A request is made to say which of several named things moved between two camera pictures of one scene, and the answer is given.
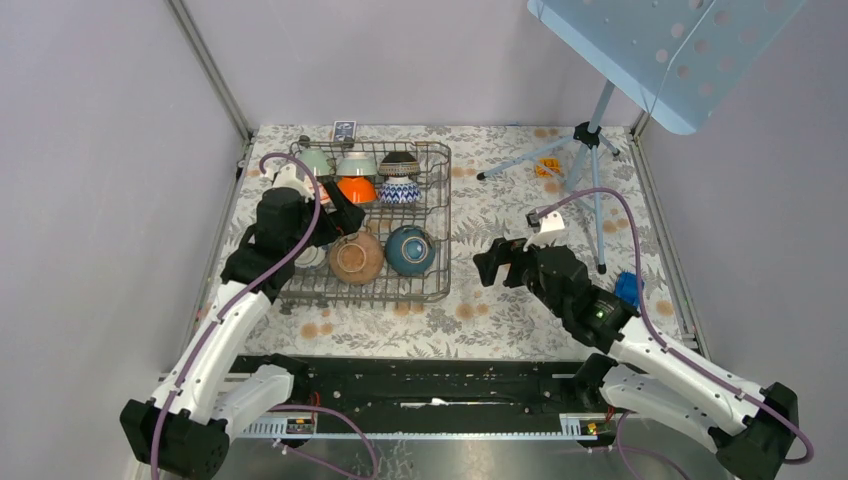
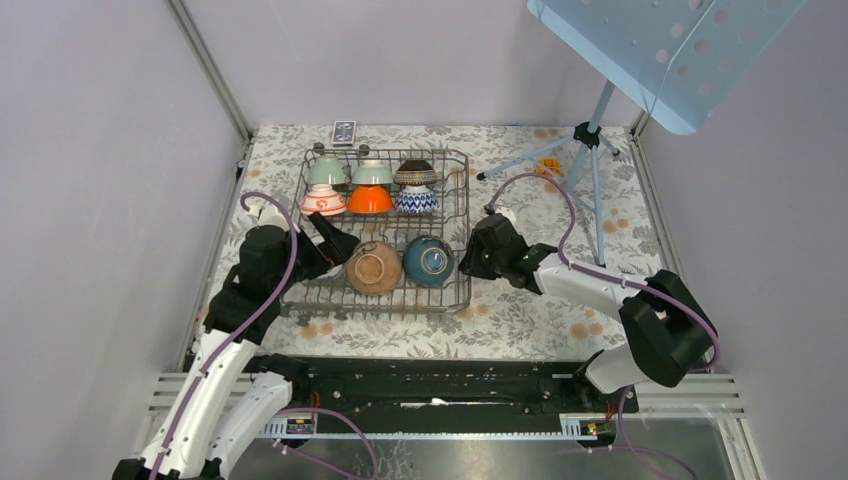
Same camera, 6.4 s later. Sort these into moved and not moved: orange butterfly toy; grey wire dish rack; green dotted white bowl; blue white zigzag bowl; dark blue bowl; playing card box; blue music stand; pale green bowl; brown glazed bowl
Moved: brown glazed bowl; blue white zigzag bowl; pale green bowl; green dotted white bowl; dark blue bowl; grey wire dish rack
Not moved: orange butterfly toy; blue music stand; playing card box
